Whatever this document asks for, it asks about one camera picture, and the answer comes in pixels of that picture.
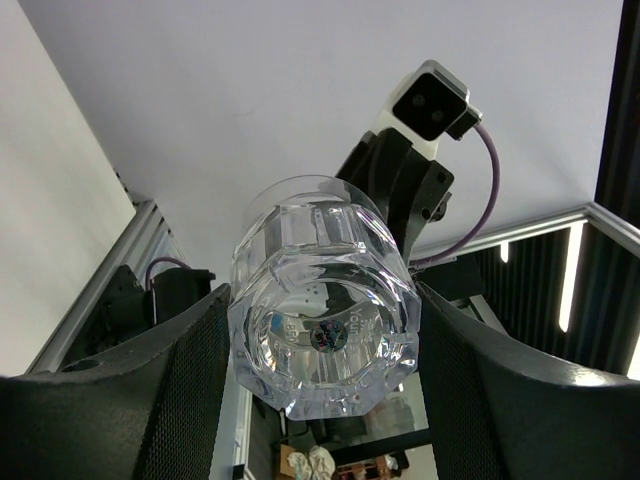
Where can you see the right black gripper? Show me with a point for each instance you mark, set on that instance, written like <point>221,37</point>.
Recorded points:
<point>408,189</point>

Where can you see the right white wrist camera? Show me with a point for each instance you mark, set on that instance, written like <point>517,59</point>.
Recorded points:
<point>425,105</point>

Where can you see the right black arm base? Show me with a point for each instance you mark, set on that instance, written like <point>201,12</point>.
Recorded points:
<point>129,308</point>

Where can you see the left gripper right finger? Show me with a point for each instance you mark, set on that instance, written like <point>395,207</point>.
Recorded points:
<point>500,409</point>

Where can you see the right aluminium frame post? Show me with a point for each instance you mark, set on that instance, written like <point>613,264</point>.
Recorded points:
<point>612,226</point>

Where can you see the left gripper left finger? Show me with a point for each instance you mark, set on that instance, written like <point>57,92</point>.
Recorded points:
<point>145,409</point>

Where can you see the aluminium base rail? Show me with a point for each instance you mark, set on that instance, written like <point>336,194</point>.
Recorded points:
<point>146,237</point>

